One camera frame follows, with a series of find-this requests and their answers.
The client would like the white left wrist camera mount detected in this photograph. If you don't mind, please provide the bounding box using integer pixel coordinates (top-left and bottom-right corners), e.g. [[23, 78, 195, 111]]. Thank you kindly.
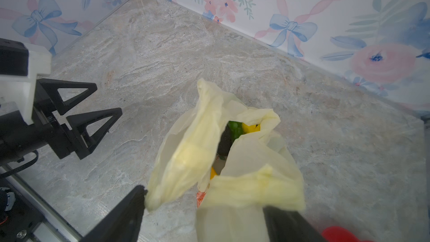
[[1, 39, 52, 125]]

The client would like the red flower-shaped plate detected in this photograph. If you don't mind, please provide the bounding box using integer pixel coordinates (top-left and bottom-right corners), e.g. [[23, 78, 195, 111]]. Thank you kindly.
[[321, 226, 373, 242]]

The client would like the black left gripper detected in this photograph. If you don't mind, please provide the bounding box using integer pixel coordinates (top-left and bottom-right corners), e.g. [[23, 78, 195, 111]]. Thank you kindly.
[[1, 78, 123, 166]]

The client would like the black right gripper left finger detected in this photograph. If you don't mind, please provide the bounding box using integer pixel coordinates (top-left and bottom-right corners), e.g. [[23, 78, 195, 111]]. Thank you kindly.
[[81, 186, 147, 242]]

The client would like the green fruit in bag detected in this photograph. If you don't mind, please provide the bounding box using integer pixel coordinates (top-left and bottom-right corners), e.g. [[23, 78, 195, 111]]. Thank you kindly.
[[227, 121, 245, 142]]

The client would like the pale yellow plastic bag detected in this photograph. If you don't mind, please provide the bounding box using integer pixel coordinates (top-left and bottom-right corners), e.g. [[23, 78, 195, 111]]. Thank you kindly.
[[144, 79, 306, 242]]

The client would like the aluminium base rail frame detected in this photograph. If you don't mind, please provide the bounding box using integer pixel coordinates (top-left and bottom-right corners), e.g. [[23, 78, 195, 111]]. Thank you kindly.
[[6, 174, 83, 242]]

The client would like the yellow fruit in bag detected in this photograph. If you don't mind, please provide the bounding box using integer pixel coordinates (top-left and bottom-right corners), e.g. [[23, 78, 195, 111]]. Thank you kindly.
[[242, 123, 260, 134]]

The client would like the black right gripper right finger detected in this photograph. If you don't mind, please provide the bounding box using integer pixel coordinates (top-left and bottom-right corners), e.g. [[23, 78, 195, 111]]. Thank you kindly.
[[263, 206, 327, 242]]

